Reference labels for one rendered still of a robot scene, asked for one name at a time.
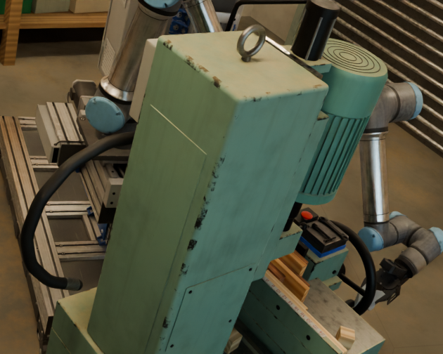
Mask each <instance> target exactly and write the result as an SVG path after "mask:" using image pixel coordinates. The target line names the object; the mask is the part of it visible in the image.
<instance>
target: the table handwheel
mask: <svg viewBox="0 0 443 354"><path fill-rule="evenodd" d="M330 221H331V222H332V223H334V224H335V225H336V226H337V227H339V229H341V230H342V231H343V232H344V233H345V234H347V235H348V236H349V239H348V240H349V241H350V242H351V243H352V244H353V245H354V247H355V248H356V250H357V251H358V253H359V255H360V257H361V260H362V261H363V264H364V268H365V271H366V290H364V289H362V288H361V287H360V286H359V285H357V284H356V283H354V282H353V281H351V280H350V279H349V278H348V277H347V276H345V265H344V263H343V264H342V266H341V268H340V270H339V272H338V274H337V276H338V277H339V278H340V279H341V280H342V281H343V282H344V283H346V284H347V285H349V286H350V287H351V288H353V289H354V290H355V291H357V292H358V293H359V294H361V295H362V296H363V298H362V300H361V301H360V302H359V304H358V305H357V306H355V307H354V308H353V310H354V311H355V312H356V313H357V314H358V315H359V316H360V315H362V314H364V313H365V312H366V311H367V310H368V308H369V307H370V305H371V304H372V302H373V300H374V297H375V292H376V287H377V275H376V270H375V264H374V262H373V258H372V256H371V253H370V251H369V250H368V248H367V246H366V245H365V243H364V241H363V240H362V239H361V238H360V236H358V235H357V234H356V233H355V232H354V231H353V230H352V229H351V228H349V227H347V226H346V225H344V224H342V223H340V222H337V221H333V220H330Z"/></svg>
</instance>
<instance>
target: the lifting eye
mask: <svg viewBox="0 0 443 354"><path fill-rule="evenodd" d="M253 32H258V33H259V39H258V41H257V43H256V44H255V46H254V47H253V48H251V49H250V50H249V51H246V50H245V49H244V44H245V41H246V39H247V38H248V37H249V36H250V35H251V34H252V33H253ZM265 39H266V32H265V29H264V28H263V26H261V25H251V26H249V27H247V28H246V29H245V30H244V31H243V32H242V34H241V35H240V36H239V39H238V43H237V51H238V53H239V55H240V56H242V57H241V59H242V60H243V61H245V62H250V59H251V57H252V56H254V55H255V54H257V53H258V52H259V51H260V50H261V48H262V47H263V45H264V42H265Z"/></svg>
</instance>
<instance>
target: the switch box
mask: <svg viewBox="0 0 443 354"><path fill-rule="evenodd" d="M157 41H158V39H147V40H146V45H145V48H144V52H143V57H142V61H141V66H140V69H139V75H138V78H137V81H136V87H135V90H134V96H133V99H132V102H131V108H130V111H129V115H130V116H131V117H132V118H133V119H134V120H135V121H136V122H138V119H139V114H140V111H141V106H142V102H143V97H144V93H145V90H146V85H147V82H148V76H149V73H150V68H151V65H152V61H153V56H154V53H155V47H156V44H157Z"/></svg>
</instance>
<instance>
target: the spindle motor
mask: <svg viewBox="0 0 443 354"><path fill-rule="evenodd" d="M322 57H324V58H325V59H326V60H328V61H330V62H331V63H332V65H331V68H330V71H329V72H325V73H321V74H322V75H323V77H322V81H323V82H325V83H326V84H327V85H328V87H329V89H328V93H327V95H326V98H325V100H324V102H323V105H322V108H321V111H322V112H324V113H325V114H326V115H328V116H329V120H328V122H327V124H326V127H325V129H324V132H323V135H322V137H321V140H320V141H319V144H318V147H317V149H316V152H315V153H314V156H313V159H312V161H311V164H310V165H309V168H308V171H307V174H306V176H305V177H304V180H303V183H302V186H301V188H300V191H299V192H298V195H297V198H296V200H295V202H299V203H302V204H310V205H320V204H326V203H329V202H330V201H332V200H333V199H334V197H335V195H336V193H337V191H338V188H339V186H340V184H341V181H342V179H343V177H344V174H345V172H346V170H347V167H348V166H349V163H350V161H351V159H352V157H353V154H354V152H355V150H356V148H357V145H358V144H359V141H360V139H361V136H362V134H363V132H364V129H365V128H366V125H367V123H368V121H369V119H370V117H371V114H372V112H373V110H374V108H375V105H376V103H377V102H378V99H379V97H380V94H381V92H382V90H383V87H384V85H385V83H386V81H387V78H388V75H387V67H386V65H385V63H384V62H383V61H382V60H381V59H380V58H378V57H377V56H375V55H373V54H372V53H371V52H369V51H367V50H365V49H363V48H361V47H359V46H356V45H354V44H351V43H348V42H346V41H341V40H338V39H331V38H329V39H328V42H327V44H326V47H325V50H324V52H323V55H322Z"/></svg>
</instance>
